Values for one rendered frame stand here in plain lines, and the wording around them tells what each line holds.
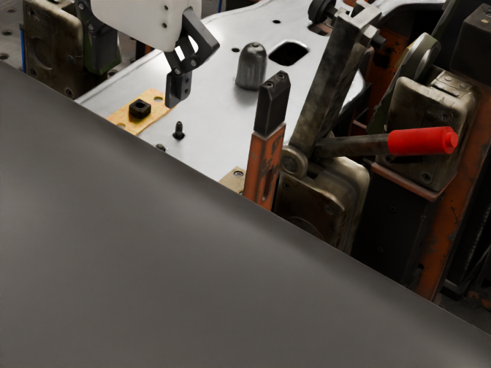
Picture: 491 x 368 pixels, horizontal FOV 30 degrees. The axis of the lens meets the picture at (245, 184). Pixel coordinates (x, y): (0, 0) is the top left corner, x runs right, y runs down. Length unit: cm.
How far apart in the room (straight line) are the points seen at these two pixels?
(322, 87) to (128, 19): 20
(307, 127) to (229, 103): 20
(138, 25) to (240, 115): 17
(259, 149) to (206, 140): 23
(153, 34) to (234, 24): 27
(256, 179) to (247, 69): 29
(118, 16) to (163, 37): 5
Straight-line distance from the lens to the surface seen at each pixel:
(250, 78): 98
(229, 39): 107
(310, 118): 78
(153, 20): 83
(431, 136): 74
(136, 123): 93
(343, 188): 81
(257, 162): 70
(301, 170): 80
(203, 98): 97
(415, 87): 93
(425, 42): 92
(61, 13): 101
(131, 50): 157
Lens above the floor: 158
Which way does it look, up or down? 42 degrees down
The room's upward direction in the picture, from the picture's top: 8 degrees clockwise
